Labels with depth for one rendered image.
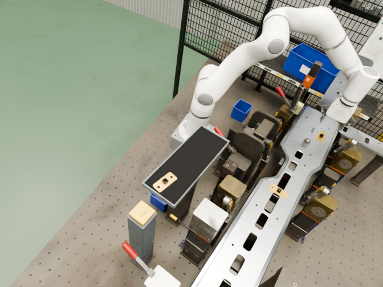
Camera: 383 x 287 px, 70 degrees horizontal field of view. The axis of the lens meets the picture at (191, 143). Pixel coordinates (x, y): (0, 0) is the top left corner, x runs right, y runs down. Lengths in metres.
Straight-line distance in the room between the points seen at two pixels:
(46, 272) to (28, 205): 1.06
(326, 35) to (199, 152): 0.63
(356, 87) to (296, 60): 0.57
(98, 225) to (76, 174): 1.07
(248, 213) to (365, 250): 0.76
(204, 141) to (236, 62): 0.37
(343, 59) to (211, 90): 0.54
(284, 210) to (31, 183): 1.89
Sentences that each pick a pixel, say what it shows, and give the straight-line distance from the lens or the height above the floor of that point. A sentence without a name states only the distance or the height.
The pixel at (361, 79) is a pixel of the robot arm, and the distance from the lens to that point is 1.35.
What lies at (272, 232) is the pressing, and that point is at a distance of 1.15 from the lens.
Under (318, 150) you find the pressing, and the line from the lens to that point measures 1.51.
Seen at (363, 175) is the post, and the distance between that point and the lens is 1.87.
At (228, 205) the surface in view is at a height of 1.09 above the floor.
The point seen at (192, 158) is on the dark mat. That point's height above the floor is 1.16.
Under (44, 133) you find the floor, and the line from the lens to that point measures 2.76.
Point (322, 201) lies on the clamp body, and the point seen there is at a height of 1.05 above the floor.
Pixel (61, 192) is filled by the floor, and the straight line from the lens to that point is 2.35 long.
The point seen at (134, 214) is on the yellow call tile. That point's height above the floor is 1.16.
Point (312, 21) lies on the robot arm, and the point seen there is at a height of 1.56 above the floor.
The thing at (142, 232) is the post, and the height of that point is 1.11.
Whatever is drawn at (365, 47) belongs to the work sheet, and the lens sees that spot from 1.92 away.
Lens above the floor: 1.97
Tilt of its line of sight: 49 degrees down
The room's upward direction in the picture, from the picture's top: 12 degrees clockwise
